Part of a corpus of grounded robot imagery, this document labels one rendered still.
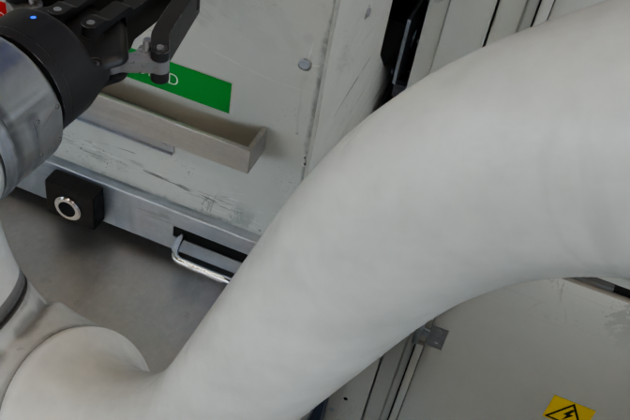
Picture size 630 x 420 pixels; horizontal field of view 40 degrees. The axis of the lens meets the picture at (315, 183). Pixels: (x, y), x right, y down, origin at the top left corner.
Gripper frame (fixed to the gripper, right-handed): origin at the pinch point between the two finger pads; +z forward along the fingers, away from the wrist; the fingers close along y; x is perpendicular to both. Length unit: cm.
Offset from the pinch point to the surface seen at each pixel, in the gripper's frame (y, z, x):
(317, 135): 10.6, 6.5, -17.1
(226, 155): 4.2, 1.0, -18.7
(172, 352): 4.1, -7.0, -39.5
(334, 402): 14, 31, -92
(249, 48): 3.6, 5.0, -9.5
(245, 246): 5.8, 4.0, -32.7
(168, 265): -2.5, 2.6, -39.5
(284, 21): 6.4, 5.2, -5.7
